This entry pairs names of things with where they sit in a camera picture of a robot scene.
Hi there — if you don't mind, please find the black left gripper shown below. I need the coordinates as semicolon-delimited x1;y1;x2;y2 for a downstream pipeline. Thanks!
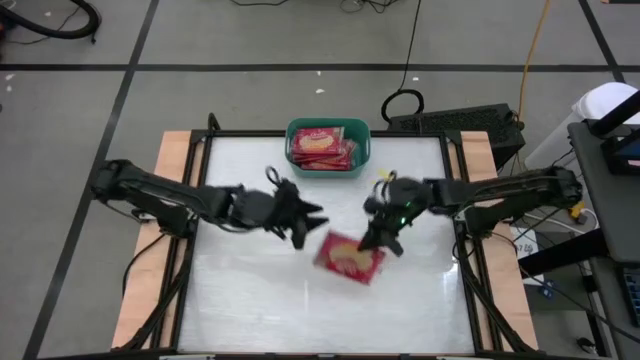
229;187;330;250

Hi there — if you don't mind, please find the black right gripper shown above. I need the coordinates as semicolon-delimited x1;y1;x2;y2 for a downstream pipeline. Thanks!
357;175;434;258

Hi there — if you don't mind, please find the teal plastic basket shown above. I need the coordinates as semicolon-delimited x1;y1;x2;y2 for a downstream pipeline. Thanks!
284;117;372;180

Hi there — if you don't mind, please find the light wooden table board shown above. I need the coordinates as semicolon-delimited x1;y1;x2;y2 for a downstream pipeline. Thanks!
447;130;540;351
110;130;206;350

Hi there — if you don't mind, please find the white paper sheet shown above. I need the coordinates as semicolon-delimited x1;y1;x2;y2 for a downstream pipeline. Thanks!
510;227;539;274

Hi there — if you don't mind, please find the yellow power plug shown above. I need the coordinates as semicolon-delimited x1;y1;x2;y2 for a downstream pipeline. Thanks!
567;199;590;225

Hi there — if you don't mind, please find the dark grey desk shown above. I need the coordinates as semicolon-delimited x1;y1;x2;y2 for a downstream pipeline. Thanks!
567;119;640;360

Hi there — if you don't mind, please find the black device with blue screen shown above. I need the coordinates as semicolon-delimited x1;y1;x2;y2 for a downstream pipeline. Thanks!
599;137;640;176

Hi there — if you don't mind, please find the black computer keyboard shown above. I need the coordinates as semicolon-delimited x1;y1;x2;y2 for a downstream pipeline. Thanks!
622;269;640;326

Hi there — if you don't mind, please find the white plastic bin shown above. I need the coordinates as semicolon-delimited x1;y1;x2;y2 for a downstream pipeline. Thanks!
524;81;640;171

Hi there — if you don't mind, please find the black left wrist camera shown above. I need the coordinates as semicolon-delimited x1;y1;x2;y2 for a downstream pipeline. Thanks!
276;178;301;204

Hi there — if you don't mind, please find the black metal table frame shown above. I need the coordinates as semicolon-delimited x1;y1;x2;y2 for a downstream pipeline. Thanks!
124;112;531;360

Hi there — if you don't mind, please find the black power cable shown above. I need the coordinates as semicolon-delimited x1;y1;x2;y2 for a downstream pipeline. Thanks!
380;0;426;124

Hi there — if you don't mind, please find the yellow power cable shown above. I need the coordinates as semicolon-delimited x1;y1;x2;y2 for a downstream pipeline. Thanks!
514;0;553;119

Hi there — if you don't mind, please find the black corrugated hose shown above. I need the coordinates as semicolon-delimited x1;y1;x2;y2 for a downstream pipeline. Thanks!
0;0;103;41

